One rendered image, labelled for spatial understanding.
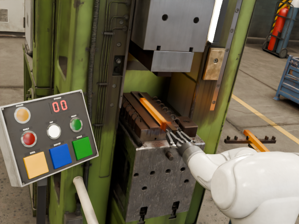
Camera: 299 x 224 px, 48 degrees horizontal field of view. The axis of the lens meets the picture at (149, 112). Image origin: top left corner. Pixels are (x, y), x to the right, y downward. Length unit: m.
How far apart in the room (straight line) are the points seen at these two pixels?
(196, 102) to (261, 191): 1.17
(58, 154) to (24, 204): 1.39
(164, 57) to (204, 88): 0.43
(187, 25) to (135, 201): 0.89
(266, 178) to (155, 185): 1.07
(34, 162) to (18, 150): 0.07
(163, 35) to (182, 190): 0.84
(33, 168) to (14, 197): 1.47
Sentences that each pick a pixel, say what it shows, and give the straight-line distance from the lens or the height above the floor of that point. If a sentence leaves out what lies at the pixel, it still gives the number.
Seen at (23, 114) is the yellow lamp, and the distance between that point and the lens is 1.24.
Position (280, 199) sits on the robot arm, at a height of 1.32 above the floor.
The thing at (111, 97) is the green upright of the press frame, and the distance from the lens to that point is 1.62.
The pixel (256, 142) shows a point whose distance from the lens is 1.88.
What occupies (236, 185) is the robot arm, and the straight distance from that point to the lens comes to 0.71.
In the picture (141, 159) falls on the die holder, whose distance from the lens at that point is 1.61.
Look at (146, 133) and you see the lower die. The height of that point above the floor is 0.96.
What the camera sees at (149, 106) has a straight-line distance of 1.77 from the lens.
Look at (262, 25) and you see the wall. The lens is 9.81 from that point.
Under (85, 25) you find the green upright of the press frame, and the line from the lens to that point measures 1.48.
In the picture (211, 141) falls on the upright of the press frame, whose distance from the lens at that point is 2.05.
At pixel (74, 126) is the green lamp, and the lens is 1.33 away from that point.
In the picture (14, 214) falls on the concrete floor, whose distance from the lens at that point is 2.58.
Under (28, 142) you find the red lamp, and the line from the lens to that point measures 1.24.
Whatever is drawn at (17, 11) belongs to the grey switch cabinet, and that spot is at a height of 0.47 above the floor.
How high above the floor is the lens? 1.72
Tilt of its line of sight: 25 degrees down
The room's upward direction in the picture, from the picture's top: 10 degrees clockwise
